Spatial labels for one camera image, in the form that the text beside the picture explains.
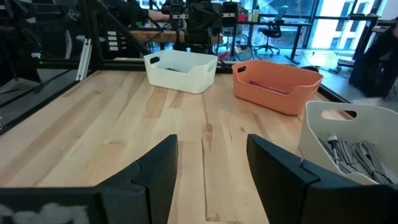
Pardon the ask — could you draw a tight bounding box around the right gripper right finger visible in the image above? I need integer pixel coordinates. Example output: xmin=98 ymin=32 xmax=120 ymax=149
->
xmin=247 ymin=134 xmax=398 ymax=224

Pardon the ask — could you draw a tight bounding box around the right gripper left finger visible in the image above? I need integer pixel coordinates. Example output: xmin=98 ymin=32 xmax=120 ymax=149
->
xmin=0 ymin=134 xmax=180 ymax=224

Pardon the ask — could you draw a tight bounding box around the black-white braided USB cable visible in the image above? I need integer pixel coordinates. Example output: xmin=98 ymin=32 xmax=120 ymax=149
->
xmin=318 ymin=133 xmax=359 ymax=175
xmin=352 ymin=139 xmax=394 ymax=185

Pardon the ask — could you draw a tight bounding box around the pink braided USB cable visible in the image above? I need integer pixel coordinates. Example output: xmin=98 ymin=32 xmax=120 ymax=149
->
xmin=248 ymin=80 xmax=290 ymax=96

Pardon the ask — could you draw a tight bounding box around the orange plastic bin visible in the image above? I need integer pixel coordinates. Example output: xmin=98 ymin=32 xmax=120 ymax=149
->
xmin=231 ymin=59 xmax=325 ymax=116

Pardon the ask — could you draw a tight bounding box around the beige plastic bin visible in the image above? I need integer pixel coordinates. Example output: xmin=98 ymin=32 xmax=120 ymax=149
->
xmin=297 ymin=100 xmax=398 ymax=187

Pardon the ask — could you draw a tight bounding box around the white plastic bin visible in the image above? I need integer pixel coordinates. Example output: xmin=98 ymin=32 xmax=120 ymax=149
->
xmin=143 ymin=49 xmax=219 ymax=95

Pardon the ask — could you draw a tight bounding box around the white metal profile bar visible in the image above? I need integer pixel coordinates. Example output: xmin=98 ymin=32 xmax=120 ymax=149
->
xmin=75 ymin=38 xmax=93 ymax=82

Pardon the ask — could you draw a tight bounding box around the person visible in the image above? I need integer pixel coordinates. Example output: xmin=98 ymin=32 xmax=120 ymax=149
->
xmin=348 ymin=19 xmax=398 ymax=99
xmin=101 ymin=0 xmax=170 ymax=27

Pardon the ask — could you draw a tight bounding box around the black office chair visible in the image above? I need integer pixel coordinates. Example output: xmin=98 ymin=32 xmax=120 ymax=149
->
xmin=252 ymin=5 xmax=289 ymax=57

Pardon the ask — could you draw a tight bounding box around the black office desk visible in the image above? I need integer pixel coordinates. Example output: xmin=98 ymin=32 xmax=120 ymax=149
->
xmin=236 ymin=19 xmax=313 ymax=65

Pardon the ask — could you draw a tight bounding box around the person's hand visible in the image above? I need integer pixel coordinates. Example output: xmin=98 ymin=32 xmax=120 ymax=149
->
xmin=148 ymin=9 xmax=170 ymax=22

